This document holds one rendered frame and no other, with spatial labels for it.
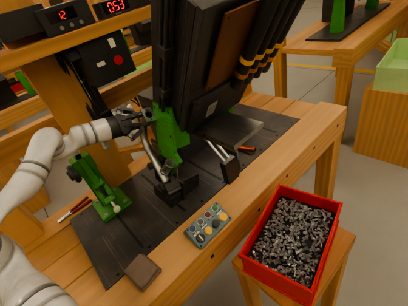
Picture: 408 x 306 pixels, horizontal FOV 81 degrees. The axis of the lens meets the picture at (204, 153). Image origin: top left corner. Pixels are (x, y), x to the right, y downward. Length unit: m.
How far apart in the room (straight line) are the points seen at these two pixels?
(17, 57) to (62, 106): 0.24
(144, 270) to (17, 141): 0.70
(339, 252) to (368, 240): 1.03
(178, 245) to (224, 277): 0.95
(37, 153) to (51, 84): 0.35
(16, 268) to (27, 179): 0.20
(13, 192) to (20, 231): 0.54
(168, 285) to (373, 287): 1.29
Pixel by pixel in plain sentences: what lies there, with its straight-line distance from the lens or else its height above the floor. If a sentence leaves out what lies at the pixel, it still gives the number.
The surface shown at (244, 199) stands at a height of 0.90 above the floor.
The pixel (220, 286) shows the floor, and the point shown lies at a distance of 1.76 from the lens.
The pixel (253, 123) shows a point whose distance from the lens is 0.88.
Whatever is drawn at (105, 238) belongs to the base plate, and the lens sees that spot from 1.02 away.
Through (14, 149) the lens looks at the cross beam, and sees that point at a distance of 1.18.
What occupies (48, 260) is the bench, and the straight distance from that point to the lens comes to 1.15.
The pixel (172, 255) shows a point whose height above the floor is 0.90.
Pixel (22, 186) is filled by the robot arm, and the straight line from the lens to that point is 0.73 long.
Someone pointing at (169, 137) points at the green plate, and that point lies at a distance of 0.85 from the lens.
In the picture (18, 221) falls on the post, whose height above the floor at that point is 1.00.
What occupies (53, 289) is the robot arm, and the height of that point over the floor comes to 1.22.
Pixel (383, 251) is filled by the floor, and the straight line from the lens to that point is 1.94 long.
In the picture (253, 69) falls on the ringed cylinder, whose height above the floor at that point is 1.32.
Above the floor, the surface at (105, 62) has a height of 1.42.
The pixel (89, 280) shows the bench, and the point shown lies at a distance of 0.98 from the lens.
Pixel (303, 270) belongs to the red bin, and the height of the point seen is 0.87.
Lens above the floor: 1.60
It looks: 37 degrees down
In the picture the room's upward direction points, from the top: 16 degrees counter-clockwise
